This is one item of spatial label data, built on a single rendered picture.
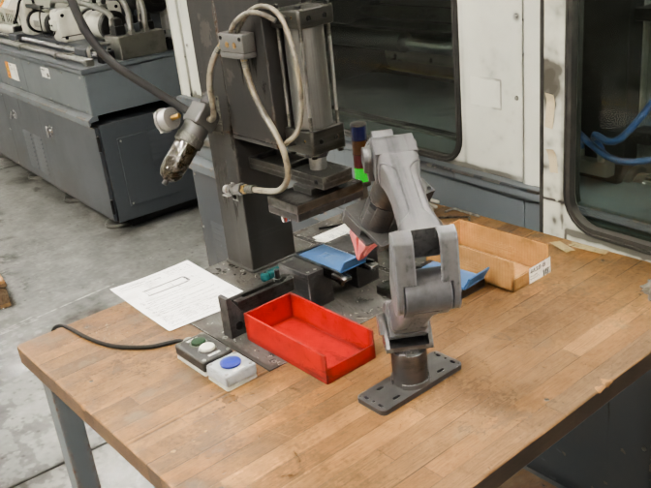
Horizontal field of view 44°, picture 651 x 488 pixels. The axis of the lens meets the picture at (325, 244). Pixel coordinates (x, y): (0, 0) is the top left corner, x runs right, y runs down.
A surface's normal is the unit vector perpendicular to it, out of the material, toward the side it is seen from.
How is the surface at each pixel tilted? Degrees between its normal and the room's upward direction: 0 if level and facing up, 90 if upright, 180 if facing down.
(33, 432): 0
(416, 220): 20
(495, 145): 90
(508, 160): 90
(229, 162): 90
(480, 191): 90
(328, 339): 0
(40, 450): 0
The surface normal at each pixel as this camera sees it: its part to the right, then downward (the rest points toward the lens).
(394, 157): -0.07, -0.73
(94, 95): 0.60, 0.26
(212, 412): -0.10, -0.91
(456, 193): -0.80, 0.31
